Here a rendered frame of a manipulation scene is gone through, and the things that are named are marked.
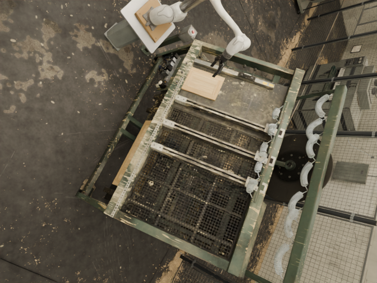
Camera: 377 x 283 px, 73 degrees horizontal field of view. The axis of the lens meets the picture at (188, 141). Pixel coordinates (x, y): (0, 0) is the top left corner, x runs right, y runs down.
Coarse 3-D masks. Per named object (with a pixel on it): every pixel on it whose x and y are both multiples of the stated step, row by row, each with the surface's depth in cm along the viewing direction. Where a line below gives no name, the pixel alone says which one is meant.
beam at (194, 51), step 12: (192, 48) 299; (192, 60) 293; (180, 72) 288; (168, 96) 278; (156, 120) 268; (144, 144) 259; (144, 156) 254; (132, 168) 250; (132, 180) 246; (120, 192) 242; (108, 204) 239; (120, 204) 238
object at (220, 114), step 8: (176, 96) 275; (184, 104) 277; (192, 104) 271; (200, 104) 270; (208, 112) 270; (216, 112) 266; (224, 112) 266; (232, 120) 264; (240, 120) 265; (248, 120) 262; (248, 128) 265; (256, 128) 259; (264, 128) 259; (280, 136) 251
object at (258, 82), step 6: (198, 60) 294; (204, 66) 294; (210, 66) 291; (216, 66) 290; (222, 72) 291; (228, 72) 287; (234, 72) 287; (240, 78) 287; (258, 84) 283; (264, 84) 280
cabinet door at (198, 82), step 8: (192, 72) 291; (200, 72) 291; (208, 72) 290; (192, 80) 288; (200, 80) 287; (208, 80) 287; (216, 80) 287; (184, 88) 284; (192, 88) 284; (200, 88) 284; (208, 88) 283; (216, 88) 283; (208, 96) 280; (216, 96) 279
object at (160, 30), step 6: (150, 0) 264; (156, 0) 269; (144, 6) 259; (150, 6) 264; (156, 6) 269; (138, 12) 254; (144, 12) 259; (138, 18) 257; (144, 24) 260; (162, 24) 277; (168, 24) 283; (150, 30) 266; (156, 30) 272; (162, 30) 277; (150, 36) 269; (156, 36) 272
